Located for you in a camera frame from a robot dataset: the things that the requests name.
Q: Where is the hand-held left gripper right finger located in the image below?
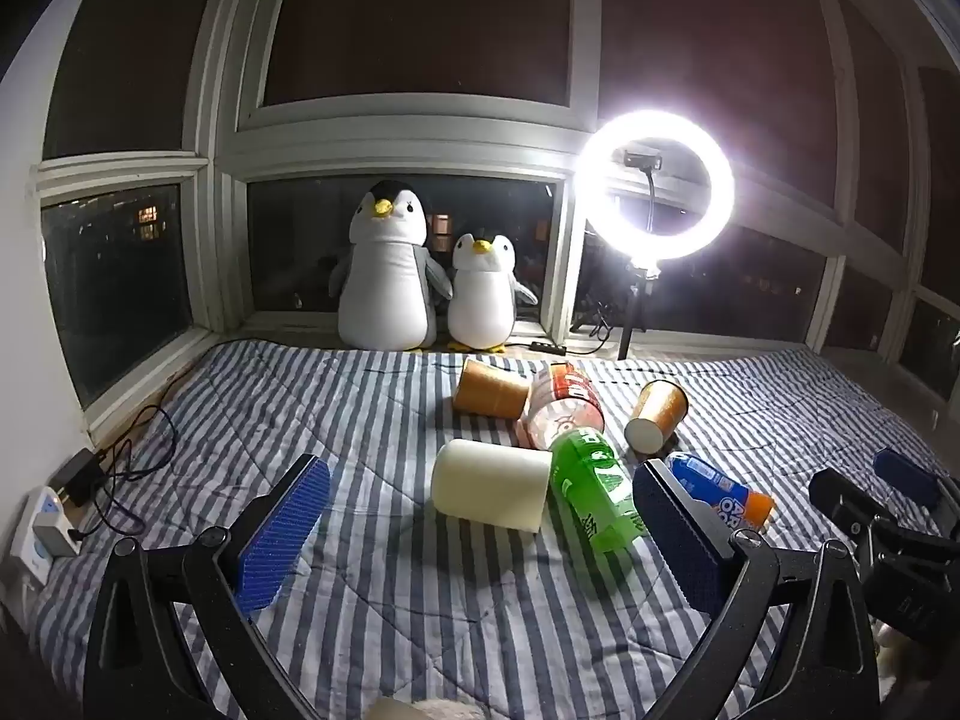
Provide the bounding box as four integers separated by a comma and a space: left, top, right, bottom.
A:
633, 458, 879, 720

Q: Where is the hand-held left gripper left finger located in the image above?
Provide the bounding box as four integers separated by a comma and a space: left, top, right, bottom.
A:
82, 454, 332, 720

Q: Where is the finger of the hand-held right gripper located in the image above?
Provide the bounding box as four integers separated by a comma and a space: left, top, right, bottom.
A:
808, 467, 901, 541
872, 448, 946, 511

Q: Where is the cream foam cylinder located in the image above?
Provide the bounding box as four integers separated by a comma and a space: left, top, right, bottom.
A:
431, 439, 554, 535

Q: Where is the orange paper cup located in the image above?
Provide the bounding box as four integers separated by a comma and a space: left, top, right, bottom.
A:
625, 379, 689, 455
452, 357, 532, 419

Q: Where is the red white instant noodle cup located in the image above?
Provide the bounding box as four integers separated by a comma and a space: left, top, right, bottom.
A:
515, 362, 605, 452

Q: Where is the blue and orange bottle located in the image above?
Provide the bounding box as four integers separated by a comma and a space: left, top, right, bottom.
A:
665, 451, 776, 533

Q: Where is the green plastic bottle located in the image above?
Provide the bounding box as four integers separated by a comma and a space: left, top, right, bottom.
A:
547, 427, 652, 552

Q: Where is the striped blue white blanket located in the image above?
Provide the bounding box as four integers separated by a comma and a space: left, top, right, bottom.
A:
30, 337, 960, 720

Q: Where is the black power adapter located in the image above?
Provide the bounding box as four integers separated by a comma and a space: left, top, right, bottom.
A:
56, 450, 106, 507

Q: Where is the white power strip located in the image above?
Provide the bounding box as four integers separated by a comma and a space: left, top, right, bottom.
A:
7, 486, 80, 586

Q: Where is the large penguin plush toy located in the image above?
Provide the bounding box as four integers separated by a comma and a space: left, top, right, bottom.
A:
328, 180, 455, 352

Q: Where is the small penguin plush toy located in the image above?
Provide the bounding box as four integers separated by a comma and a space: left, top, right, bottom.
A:
448, 232, 539, 352

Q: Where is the black cable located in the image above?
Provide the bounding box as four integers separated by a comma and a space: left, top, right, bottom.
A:
75, 405, 179, 541

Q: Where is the black ring light tripod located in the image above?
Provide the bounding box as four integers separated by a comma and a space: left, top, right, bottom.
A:
570, 262, 665, 361

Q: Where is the white window frame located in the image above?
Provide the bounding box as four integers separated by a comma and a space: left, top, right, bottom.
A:
30, 0, 960, 428

